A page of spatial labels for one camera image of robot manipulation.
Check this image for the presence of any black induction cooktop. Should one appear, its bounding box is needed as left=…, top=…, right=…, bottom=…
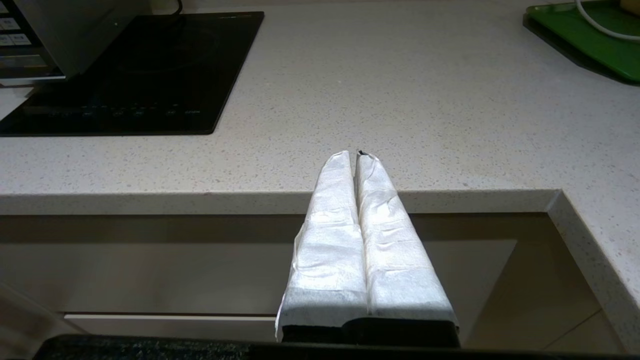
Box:
left=0, top=12, right=265, bottom=137

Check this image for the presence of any white power cable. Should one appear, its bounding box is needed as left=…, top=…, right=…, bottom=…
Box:
left=574, top=0, right=640, bottom=41

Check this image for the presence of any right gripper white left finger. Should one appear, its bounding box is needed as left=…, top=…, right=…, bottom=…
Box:
left=275, top=151, right=369, bottom=342

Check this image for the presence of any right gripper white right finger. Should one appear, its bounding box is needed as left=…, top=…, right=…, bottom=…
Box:
left=355, top=152, right=459, bottom=324

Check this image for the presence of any green plastic tray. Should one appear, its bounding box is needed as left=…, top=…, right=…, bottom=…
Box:
left=521, top=0, right=640, bottom=85

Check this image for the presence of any silver Panasonic microwave oven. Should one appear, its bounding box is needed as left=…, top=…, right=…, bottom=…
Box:
left=0, top=0, right=151, bottom=90

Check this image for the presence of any grey cabinet front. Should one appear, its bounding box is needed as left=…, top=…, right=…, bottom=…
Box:
left=0, top=212, right=603, bottom=352

